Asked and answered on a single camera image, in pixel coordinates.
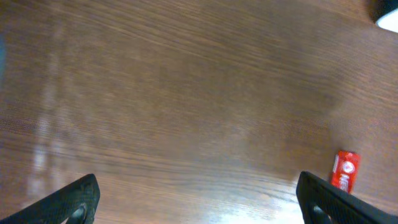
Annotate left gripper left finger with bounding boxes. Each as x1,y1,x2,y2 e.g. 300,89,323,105
1,174,100,224

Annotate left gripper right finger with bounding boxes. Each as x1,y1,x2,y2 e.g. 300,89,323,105
296,171,397,224

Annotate red Nescafe coffee sachet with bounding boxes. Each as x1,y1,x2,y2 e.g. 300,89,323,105
330,151,361,194

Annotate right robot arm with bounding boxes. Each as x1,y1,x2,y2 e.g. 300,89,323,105
368,0,398,33

